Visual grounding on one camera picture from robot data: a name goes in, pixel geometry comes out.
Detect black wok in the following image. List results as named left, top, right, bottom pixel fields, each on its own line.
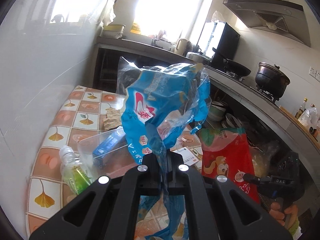
left=212, top=47, right=251, bottom=77

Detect blue toothpaste box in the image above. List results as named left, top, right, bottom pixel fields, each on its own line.
left=92, top=126, right=127, bottom=168

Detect red snack bag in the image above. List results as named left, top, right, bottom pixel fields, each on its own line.
left=199, top=128, right=260, bottom=203

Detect black cooking pot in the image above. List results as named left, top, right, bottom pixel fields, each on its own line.
left=255, top=62, right=290, bottom=101

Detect yellow white medicine box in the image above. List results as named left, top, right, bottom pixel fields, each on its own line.
left=174, top=147, right=199, bottom=166

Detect range hood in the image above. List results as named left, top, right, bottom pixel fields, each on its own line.
left=223, top=0, right=311, bottom=47

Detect stacked bowls on shelf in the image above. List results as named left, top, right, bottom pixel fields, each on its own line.
left=208, top=101, right=228, bottom=122

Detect white kettle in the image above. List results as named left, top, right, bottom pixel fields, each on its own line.
left=174, top=38, right=188, bottom=55

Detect blue plastic bag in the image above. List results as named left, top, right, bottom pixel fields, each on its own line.
left=117, top=57, right=210, bottom=239

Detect green label plastic bottle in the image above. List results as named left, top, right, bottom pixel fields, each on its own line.
left=59, top=145, right=93, bottom=195

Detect person's right hand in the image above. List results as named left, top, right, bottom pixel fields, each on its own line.
left=269, top=202, right=298, bottom=229

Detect enamel basin on counter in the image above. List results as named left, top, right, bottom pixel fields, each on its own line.
left=101, top=24, right=125, bottom=39

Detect patterned tablecloth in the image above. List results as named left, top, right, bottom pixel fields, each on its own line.
left=24, top=84, right=206, bottom=240

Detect brown paper napkin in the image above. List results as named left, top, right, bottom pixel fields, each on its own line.
left=103, top=107, right=121, bottom=132

